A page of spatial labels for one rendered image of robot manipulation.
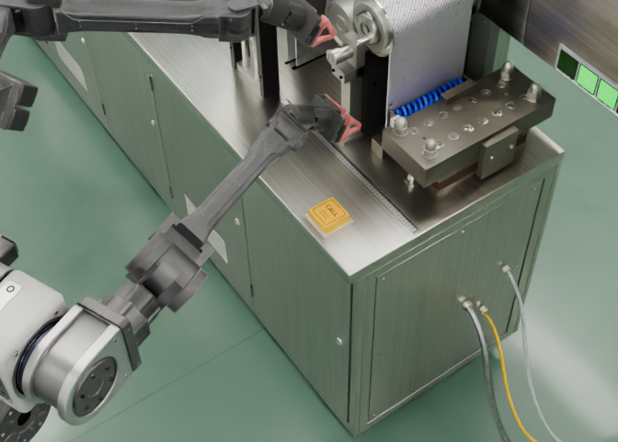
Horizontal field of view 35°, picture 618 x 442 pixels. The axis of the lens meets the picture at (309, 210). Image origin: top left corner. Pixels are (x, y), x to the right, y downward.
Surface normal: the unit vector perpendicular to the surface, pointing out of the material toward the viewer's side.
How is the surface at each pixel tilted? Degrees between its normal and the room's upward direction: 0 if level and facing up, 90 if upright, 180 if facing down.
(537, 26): 90
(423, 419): 0
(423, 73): 90
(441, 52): 90
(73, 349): 0
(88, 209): 0
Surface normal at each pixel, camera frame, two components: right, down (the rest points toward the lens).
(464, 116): -0.02, -0.65
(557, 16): -0.82, 0.44
